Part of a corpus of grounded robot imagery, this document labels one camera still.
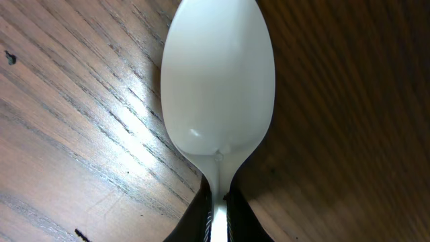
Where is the white plastic spoon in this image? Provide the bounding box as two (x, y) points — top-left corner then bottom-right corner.
(161, 0), (275, 241)

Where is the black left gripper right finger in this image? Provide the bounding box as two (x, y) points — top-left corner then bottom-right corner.
(225, 188), (273, 242)

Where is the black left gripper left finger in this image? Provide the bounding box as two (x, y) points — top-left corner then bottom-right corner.
(163, 175), (212, 242)

